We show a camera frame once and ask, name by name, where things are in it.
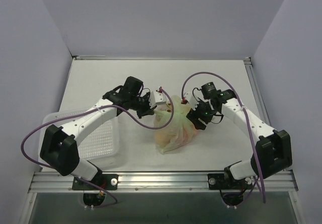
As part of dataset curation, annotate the light green plastic bag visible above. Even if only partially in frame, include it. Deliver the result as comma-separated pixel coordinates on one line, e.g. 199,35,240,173
153,95,198,154

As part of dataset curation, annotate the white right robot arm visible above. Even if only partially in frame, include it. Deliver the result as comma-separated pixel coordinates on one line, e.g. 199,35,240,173
182,82,293,188

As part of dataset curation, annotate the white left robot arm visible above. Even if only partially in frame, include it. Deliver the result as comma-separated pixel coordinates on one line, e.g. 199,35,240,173
40,77,163,189

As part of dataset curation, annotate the white plastic basket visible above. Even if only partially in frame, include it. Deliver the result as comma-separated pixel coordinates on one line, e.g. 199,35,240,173
38,108,120,161

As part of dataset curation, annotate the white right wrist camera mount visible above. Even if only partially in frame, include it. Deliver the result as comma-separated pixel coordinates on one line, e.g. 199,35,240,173
182,92,200,111

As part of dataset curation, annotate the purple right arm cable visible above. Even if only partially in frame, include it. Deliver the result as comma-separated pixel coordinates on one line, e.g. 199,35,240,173
181,71,267,204

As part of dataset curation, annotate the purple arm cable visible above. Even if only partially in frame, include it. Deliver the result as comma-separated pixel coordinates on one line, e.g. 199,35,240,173
20,87,174,208
181,71,267,204

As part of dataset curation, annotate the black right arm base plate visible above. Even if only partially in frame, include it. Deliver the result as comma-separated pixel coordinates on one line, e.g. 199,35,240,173
207,173,244,190

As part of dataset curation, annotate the aluminium front rail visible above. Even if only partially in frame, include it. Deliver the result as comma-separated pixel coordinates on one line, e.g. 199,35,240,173
27,171,297,194

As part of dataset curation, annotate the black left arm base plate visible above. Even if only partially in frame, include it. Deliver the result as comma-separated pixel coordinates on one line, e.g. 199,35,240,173
72,174,119,191

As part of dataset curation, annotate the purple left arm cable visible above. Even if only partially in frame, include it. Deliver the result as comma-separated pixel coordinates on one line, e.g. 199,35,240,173
20,87,174,208

